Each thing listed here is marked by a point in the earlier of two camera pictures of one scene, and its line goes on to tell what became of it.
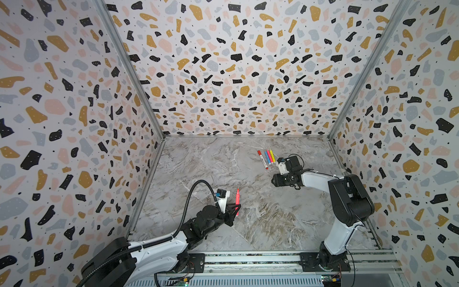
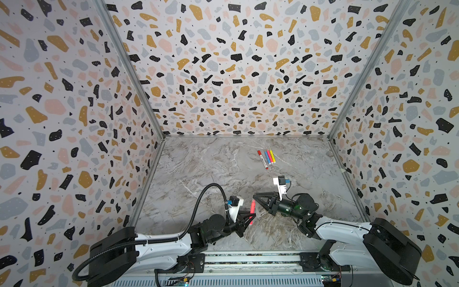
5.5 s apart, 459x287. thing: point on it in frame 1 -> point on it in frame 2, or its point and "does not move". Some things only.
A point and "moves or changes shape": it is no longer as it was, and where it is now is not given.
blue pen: (268, 158) does not move
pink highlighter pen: (269, 156) does not move
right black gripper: (278, 179) -> (274, 204)
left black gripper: (229, 218) -> (240, 225)
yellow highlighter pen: (272, 155) does not move
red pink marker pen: (237, 200) moves or changes shape
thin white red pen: (262, 159) does not move
